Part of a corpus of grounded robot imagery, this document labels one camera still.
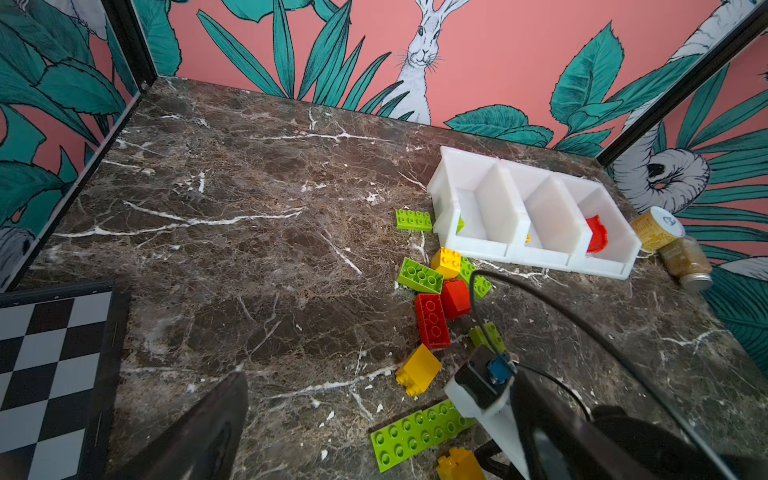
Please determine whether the glass spice jar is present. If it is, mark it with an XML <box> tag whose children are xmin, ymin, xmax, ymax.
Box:
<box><xmin>658</xmin><ymin>235</ymin><xmax>713</xmax><ymax>293</ymax></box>

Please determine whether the yellow lego brick front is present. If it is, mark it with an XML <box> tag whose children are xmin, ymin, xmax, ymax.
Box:
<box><xmin>436</xmin><ymin>448</ymin><xmax>486</xmax><ymax>480</ymax></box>

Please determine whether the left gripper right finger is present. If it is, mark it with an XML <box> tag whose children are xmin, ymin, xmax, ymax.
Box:
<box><xmin>510</xmin><ymin>372</ymin><xmax>654</xmax><ymax>479</ymax></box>

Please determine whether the yellow lego brick far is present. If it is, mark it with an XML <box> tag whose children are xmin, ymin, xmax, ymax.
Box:
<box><xmin>430</xmin><ymin>247</ymin><xmax>462</xmax><ymax>280</ymax></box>

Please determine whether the long red lego brick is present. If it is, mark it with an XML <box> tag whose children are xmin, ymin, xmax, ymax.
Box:
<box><xmin>414</xmin><ymin>293</ymin><xmax>451</xmax><ymax>350</ymax></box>

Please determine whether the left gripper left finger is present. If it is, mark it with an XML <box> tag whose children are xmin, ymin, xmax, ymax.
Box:
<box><xmin>105</xmin><ymin>372</ymin><xmax>248</xmax><ymax>479</ymax></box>

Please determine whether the small red lego brick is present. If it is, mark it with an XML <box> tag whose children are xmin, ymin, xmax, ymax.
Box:
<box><xmin>440</xmin><ymin>278</ymin><xmax>472</xmax><ymax>319</ymax></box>

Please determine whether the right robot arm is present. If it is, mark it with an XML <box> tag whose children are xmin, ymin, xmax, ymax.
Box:
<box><xmin>591</xmin><ymin>405</ymin><xmax>722</xmax><ymax>479</ymax></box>

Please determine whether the long green lego brick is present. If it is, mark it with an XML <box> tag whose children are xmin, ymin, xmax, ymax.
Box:
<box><xmin>370</xmin><ymin>399</ymin><xmax>477</xmax><ymax>472</ymax></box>

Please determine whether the yellow lego brick left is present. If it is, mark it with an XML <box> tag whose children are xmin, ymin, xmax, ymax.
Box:
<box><xmin>396</xmin><ymin>344</ymin><xmax>442</xmax><ymax>397</ymax></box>

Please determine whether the white three-compartment bin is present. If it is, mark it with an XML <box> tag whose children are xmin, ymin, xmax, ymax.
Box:
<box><xmin>427</xmin><ymin>146</ymin><xmax>641</xmax><ymax>280</ymax></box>

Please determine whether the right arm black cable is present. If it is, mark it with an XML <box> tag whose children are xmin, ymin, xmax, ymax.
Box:
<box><xmin>467</xmin><ymin>269</ymin><xmax>739</xmax><ymax>480</ymax></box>

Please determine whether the red arch lego piece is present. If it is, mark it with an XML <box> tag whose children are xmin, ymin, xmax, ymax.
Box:
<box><xmin>586</xmin><ymin>215</ymin><xmax>609</xmax><ymax>253</ymax></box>

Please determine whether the checkerboard calibration plate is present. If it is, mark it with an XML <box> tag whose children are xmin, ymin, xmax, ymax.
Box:
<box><xmin>1</xmin><ymin>281</ymin><xmax>130</xmax><ymax>479</ymax></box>

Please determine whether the yellow lego brick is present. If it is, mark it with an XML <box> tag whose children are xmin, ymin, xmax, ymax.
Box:
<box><xmin>436</xmin><ymin>448</ymin><xmax>486</xmax><ymax>480</ymax></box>
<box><xmin>396</xmin><ymin>344</ymin><xmax>442</xmax><ymax>397</ymax></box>
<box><xmin>430</xmin><ymin>247</ymin><xmax>462</xmax><ymax>280</ymax></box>

